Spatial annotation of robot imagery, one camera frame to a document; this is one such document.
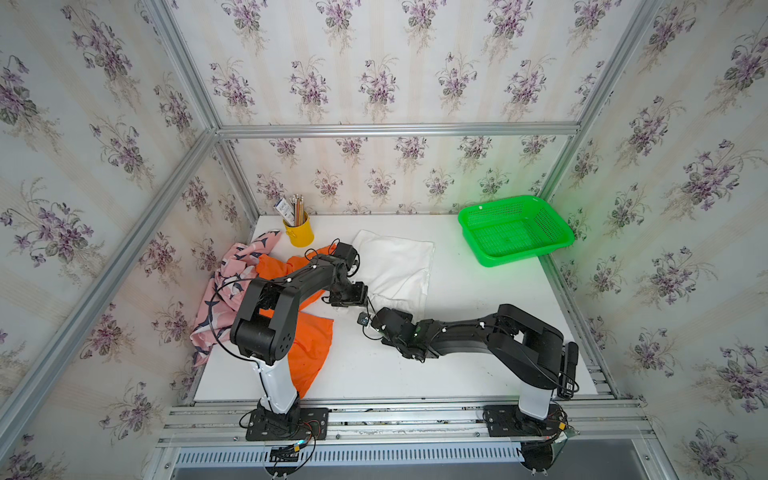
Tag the pink patterned garment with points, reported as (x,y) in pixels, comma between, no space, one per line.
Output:
(226,290)

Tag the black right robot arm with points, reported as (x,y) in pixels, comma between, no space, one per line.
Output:
(536,352)

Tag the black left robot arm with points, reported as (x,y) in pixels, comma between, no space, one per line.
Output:
(264,328)

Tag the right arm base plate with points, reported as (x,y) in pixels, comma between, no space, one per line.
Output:
(511,421)

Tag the white shorts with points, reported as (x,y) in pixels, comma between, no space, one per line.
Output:
(396,270)

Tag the yellow pencil cup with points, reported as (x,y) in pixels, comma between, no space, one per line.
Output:
(300,236)

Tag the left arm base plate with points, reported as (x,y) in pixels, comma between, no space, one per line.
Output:
(298,424)

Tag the wooden pencils bundle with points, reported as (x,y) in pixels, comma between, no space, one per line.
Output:
(299,214)

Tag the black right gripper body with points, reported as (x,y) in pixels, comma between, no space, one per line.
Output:
(402,315)

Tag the orange cloth garment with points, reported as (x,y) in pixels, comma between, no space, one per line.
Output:
(314,334)

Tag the green plastic basket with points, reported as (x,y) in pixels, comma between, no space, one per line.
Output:
(513,229)

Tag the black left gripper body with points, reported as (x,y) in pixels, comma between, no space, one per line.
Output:
(349,295)

